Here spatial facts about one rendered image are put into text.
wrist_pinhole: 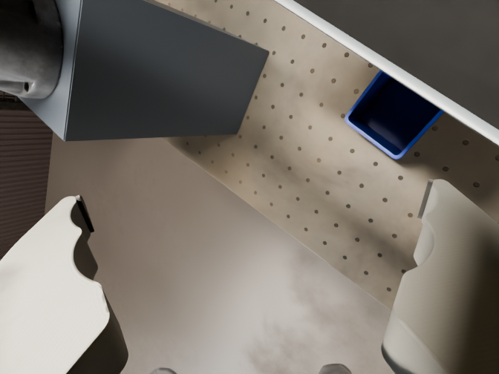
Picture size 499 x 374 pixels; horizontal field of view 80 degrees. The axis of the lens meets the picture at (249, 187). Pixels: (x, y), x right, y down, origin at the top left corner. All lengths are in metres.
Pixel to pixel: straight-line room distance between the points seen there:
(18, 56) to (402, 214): 0.62
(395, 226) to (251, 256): 1.18
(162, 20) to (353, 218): 0.48
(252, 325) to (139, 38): 1.69
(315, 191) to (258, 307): 1.26
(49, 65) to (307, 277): 1.38
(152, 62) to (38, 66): 0.14
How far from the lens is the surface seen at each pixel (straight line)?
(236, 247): 1.76
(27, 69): 0.46
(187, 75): 0.55
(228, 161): 0.77
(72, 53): 0.45
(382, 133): 0.61
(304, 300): 1.66
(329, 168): 0.64
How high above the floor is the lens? 1.30
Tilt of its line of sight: 55 degrees down
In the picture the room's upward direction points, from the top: 107 degrees counter-clockwise
